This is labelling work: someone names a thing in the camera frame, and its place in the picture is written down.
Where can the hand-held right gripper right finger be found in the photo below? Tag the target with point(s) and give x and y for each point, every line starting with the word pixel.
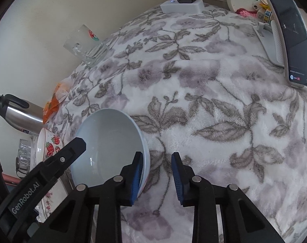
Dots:
pixel 176 177

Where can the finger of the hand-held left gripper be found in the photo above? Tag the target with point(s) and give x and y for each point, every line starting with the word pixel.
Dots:
pixel 67 153

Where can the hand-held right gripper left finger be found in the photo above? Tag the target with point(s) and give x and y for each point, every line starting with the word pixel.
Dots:
pixel 138 179

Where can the strawberry print bowl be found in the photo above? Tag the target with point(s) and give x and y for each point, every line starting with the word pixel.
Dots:
pixel 51 144

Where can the round floral rim plate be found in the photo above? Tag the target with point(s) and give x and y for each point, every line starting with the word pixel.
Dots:
pixel 51 202

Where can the light blue bowl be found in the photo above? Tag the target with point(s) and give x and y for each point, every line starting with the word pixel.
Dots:
pixel 105 136

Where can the set of small glasses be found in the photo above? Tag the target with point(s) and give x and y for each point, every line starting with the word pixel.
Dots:
pixel 27 151

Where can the orange snack packet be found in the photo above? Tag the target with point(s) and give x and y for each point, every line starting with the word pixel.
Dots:
pixel 51 111
pixel 62 93

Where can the stainless steel thermos jug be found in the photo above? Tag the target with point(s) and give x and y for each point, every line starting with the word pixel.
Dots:
pixel 21 117

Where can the grey floral tablecloth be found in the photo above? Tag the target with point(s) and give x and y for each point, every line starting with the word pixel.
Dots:
pixel 219 93

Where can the clear glass mug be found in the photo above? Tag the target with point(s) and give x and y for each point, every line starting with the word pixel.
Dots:
pixel 92 53

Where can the white phone stand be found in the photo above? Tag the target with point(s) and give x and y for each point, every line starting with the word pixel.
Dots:
pixel 270 50

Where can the white power strip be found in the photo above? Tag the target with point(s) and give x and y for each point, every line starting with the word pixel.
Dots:
pixel 181 7

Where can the smartphone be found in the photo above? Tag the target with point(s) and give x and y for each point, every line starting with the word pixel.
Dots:
pixel 292 43

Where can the pink knitted item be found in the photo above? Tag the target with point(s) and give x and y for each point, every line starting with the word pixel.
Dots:
pixel 246 12

